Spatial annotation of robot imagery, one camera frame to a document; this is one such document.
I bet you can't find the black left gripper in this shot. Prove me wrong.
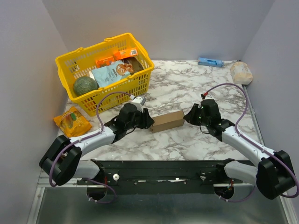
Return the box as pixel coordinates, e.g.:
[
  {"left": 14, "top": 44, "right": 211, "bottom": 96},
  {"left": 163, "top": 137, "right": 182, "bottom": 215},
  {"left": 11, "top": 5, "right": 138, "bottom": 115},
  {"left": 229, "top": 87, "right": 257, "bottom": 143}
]
[{"left": 126, "top": 108, "right": 155, "bottom": 131}]

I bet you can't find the brown cardboard box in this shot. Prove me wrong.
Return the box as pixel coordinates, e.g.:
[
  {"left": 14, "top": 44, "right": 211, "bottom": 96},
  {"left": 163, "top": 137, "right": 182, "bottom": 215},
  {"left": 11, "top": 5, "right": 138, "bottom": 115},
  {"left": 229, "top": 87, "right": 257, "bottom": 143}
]
[{"left": 150, "top": 110, "right": 185, "bottom": 133}]

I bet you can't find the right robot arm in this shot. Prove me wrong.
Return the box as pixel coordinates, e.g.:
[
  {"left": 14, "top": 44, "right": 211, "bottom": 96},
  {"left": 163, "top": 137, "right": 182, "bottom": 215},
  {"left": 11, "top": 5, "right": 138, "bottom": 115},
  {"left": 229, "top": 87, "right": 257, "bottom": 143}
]
[{"left": 184, "top": 99, "right": 299, "bottom": 200}]

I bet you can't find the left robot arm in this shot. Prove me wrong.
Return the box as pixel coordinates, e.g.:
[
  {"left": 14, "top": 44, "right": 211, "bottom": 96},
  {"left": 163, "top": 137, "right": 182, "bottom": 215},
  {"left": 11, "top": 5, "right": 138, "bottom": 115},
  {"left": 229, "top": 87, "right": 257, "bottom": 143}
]
[{"left": 39, "top": 103, "right": 154, "bottom": 187}]

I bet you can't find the blue flat box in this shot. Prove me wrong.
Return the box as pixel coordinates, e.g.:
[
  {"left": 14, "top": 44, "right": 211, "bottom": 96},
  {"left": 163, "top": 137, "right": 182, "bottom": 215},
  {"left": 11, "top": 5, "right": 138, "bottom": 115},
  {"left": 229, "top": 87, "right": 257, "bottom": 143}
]
[{"left": 198, "top": 57, "right": 224, "bottom": 68}]

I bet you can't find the orange scrub mommy box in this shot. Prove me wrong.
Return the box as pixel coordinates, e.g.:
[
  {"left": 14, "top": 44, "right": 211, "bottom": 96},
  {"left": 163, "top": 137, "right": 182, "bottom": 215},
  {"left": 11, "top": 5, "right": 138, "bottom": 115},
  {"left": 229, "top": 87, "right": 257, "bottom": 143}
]
[{"left": 95, "top": 56, "right": 114, "bottom": 68}]

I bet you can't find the light blue cassava chips bag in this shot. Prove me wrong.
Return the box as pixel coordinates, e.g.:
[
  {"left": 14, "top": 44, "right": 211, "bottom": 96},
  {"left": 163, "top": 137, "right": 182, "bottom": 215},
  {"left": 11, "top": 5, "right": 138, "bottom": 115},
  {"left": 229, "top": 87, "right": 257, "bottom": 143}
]
[{"left": 91, "top": 60, "right": 135, "bottom": 87}]

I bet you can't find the yellow plastic shopping basket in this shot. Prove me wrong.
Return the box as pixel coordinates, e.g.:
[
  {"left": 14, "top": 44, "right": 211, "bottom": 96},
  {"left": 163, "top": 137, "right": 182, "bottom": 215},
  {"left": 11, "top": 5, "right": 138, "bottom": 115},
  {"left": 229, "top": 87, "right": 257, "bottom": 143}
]
[{"left": 56, "top": 33, "right": 154, "bottom": 116}]

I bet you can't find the white bagged bread loaf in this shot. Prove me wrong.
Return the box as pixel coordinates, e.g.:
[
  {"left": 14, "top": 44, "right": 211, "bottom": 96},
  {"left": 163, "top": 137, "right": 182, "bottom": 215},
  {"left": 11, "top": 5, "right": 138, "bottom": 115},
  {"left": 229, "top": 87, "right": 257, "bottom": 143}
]
[{"left": 230, "top": 62, "right": 253, "bottom": 85}]

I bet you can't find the orange gummy candy bag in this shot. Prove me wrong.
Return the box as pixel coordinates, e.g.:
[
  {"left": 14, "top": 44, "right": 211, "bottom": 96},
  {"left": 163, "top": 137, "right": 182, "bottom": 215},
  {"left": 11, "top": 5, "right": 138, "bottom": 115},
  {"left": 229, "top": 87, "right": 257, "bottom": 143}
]
[{"left": 53, "top": 106, "right": 92, "bottom": 138}]

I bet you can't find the green melon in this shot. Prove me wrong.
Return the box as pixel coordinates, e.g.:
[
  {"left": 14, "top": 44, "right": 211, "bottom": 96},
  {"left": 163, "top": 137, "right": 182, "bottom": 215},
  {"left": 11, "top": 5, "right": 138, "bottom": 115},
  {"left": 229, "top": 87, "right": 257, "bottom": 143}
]
[{"left": 73, "top": 76, "right": 99, "bottom": 96}]

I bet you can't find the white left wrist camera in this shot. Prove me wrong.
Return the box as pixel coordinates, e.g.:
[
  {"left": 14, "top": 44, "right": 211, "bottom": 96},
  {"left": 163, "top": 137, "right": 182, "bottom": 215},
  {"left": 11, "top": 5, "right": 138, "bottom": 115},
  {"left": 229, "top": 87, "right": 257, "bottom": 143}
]
[{"left": 130, "top": 96, "right": 146, "bottom": 112}]

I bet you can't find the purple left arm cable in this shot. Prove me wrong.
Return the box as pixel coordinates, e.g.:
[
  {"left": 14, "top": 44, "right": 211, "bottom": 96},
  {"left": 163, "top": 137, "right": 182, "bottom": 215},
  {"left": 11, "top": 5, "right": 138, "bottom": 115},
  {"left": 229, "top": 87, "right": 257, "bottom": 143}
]
[{"left": 48, "top": 91, "right": 135, "bottom": 204}]

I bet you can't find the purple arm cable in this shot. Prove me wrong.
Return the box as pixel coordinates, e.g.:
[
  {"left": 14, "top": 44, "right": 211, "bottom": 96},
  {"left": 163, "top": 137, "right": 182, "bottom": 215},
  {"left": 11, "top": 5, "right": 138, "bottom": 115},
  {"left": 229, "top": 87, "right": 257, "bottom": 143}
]
[
  {"left": 48, "top": 91, "right": 135, "bottom": 204},
  {"left": 200, "top": 83, "right": 299, "bottom": 203}
]

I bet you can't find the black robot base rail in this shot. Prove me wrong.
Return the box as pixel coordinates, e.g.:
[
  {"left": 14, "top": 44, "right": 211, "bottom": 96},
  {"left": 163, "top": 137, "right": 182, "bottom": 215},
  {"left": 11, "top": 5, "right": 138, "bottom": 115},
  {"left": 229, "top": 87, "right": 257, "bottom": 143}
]
[{"left": 48, "top": 158, "right": 255, "bottom": 196}]

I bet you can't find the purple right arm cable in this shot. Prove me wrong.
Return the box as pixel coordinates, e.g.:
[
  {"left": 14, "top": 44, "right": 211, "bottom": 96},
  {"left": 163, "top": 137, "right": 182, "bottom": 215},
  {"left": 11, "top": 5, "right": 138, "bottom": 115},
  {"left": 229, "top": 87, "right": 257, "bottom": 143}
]
[{"left": 200, "top": 83, "right": 299, "bottom": 203}]

